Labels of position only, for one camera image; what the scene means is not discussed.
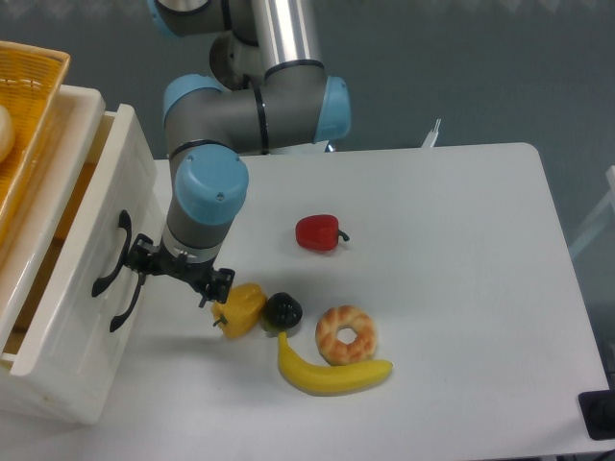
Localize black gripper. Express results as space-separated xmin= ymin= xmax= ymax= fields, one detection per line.
xmin=125 ymin=233 xmax=235 ymax=308

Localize white top drawer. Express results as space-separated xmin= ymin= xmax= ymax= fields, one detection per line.
xmin=11 ymin=105 xmax=160 ymax=402

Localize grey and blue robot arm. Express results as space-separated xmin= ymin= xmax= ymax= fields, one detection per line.
xmin=128 ymin=1 xmax=352 ymax=303

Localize white drawer cabinet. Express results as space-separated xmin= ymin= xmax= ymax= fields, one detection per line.
xmin=1 ymin=85 xmax=163 ymax=424

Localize yellow bell pepper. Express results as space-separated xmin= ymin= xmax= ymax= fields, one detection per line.
xmin=211 ymin=282 xmax=267 ymax=339

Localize red bell pepper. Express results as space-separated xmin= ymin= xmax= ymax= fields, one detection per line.
xmin=295 ymin=214 xmax=350 ymax=253

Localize yellow banana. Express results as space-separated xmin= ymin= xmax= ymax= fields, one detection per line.
xmin=277 ymin=332 xmax=393 ymax=396

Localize white bread roll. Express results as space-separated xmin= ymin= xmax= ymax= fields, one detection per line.
xmin=0 ymin=106 xmax=15 ymax=162

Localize yellow woven basket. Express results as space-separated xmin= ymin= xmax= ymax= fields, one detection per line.
xmin=1 ymin=41 xmax=70 ymax=237

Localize black device at edge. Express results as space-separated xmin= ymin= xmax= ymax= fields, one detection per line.
xmin=578 ymin=390 xmax=615 ymax=441

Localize black lower drawer handle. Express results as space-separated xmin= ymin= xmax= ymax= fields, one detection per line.
xmin=109 ymin=273 xmax=148 ymax=334

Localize glazed bread ring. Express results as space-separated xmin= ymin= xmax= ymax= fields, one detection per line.
xmin=314 ymin=304 xmax=380 ymax=367

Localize white table frame bracket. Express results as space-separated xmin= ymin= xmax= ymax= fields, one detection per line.
xmin=421 ymin=118 xmax=442 ymax=149

